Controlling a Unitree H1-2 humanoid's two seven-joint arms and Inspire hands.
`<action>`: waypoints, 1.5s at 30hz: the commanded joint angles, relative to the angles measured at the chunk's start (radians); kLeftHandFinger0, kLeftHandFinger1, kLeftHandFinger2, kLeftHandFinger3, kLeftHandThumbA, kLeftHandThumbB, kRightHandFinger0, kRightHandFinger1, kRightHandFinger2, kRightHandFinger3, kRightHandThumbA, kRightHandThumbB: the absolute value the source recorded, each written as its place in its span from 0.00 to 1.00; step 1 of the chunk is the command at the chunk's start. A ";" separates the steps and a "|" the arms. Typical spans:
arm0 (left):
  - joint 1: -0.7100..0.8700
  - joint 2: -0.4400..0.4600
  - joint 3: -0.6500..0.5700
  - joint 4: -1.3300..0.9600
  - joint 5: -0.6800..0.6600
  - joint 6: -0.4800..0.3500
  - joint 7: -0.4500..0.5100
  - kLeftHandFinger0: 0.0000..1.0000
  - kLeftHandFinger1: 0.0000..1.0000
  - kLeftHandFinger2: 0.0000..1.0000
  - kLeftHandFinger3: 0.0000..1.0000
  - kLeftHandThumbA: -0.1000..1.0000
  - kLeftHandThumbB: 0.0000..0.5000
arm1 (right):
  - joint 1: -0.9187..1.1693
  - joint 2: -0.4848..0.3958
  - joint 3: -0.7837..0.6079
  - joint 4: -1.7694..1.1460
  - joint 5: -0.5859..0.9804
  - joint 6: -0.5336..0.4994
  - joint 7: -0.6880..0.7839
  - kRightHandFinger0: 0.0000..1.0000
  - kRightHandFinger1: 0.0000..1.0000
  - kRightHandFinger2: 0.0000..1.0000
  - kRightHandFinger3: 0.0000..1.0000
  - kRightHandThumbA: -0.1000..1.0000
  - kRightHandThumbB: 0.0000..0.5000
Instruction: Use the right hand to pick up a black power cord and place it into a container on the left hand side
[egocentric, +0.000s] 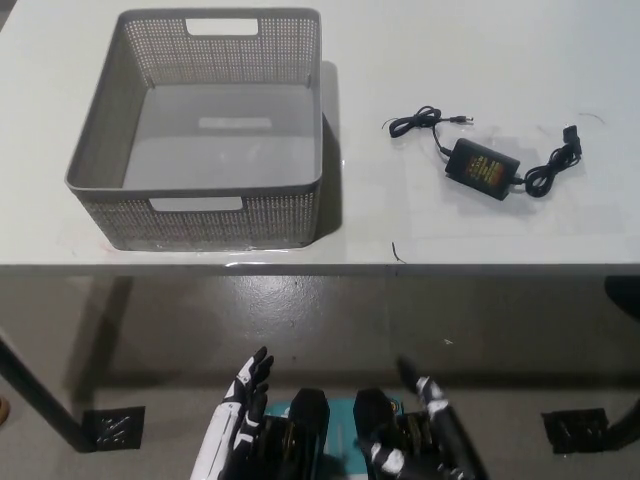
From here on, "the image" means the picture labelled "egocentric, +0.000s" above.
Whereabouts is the black and teal robot body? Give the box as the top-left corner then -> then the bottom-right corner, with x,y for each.
249,387 -> 471,480

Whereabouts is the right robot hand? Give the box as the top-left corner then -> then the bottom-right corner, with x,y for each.
368,354 -> 487,480

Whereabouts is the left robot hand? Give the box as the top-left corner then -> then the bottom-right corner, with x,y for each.
192,347 -> 276,480

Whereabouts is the dark metal table leg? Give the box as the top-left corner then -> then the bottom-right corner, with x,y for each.
0,324 -> 97,454
605,379 -> 640,437

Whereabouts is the black power adapter with cords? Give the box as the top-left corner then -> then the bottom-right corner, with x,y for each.
388,104 -> 585,202

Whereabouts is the grey perforated plastic basket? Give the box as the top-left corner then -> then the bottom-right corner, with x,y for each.
63,6 -> 324,252

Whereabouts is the dark rounded object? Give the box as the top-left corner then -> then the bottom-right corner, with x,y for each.
603,275 -> 640,321

